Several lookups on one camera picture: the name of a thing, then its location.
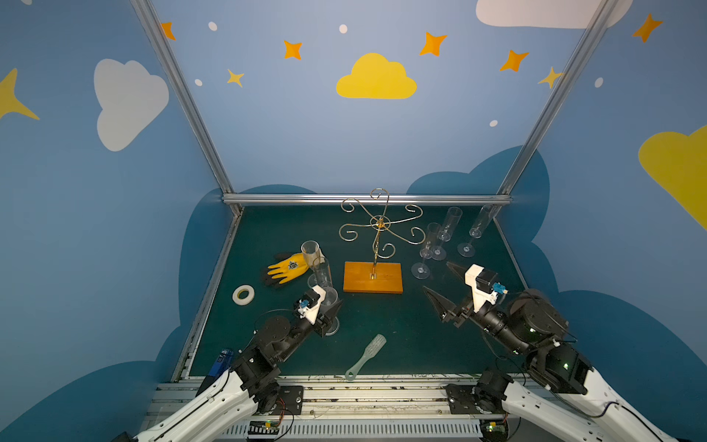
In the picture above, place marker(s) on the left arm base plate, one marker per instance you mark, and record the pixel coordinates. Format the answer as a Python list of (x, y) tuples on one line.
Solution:
[(289, 398)]

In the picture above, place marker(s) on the back horizontal aluminium bar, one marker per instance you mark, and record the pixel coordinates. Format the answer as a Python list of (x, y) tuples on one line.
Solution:
[(291, 199)]

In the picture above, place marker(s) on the orange wooden rack base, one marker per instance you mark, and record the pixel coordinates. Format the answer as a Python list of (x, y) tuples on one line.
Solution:
[(369, 278)]

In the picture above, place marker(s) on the blue tool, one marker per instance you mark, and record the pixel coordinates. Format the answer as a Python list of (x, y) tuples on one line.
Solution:
[(221, 365)]

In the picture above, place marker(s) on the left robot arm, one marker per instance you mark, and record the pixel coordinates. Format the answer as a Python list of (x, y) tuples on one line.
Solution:
[(248, 387)]

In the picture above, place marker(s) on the left aluminium post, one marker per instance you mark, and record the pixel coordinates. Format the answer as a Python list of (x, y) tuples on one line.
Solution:
[(148, 18)]

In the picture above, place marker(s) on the yellow work glove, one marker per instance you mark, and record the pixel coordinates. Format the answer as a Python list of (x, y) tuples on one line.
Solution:
[(287, 267)]

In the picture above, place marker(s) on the clear glass top back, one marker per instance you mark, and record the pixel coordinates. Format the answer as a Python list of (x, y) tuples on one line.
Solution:
[(331, 298)]

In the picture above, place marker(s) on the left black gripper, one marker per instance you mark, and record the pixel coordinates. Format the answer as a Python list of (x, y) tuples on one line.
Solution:
[(323, 319)]

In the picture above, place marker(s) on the white tape roll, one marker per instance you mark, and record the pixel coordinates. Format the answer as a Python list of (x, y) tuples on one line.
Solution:
[(243, 295)]

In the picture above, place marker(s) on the right aluminium post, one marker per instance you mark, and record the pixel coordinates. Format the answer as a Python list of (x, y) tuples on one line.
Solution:
[(585, 48)]

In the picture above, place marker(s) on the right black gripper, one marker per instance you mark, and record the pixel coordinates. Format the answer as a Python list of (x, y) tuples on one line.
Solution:
[(464, 309)]

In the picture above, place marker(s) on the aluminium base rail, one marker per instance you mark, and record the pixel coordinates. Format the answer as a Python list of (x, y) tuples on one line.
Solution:
[(413, 397)]

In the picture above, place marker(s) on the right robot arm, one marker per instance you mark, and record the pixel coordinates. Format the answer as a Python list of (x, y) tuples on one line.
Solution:
[(585, 407)]

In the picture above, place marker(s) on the clear glass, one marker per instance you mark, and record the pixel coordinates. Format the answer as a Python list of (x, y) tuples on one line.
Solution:
[(421, 270), (446, 231), (480, 224), (322, 273), (313, 258), (331, 298)]

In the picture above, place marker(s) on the gold wire glass rack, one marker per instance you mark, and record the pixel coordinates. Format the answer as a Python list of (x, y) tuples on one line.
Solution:
[(380, 223)]

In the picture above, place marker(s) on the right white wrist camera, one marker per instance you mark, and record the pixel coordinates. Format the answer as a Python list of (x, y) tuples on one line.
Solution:
[(485, 287)]

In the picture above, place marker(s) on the aluminium post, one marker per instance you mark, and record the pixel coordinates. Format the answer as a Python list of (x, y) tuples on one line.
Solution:
[(148, 18), (585, 48)]

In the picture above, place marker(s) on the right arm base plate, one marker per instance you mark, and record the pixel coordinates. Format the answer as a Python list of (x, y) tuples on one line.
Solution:
[(467, 399)]

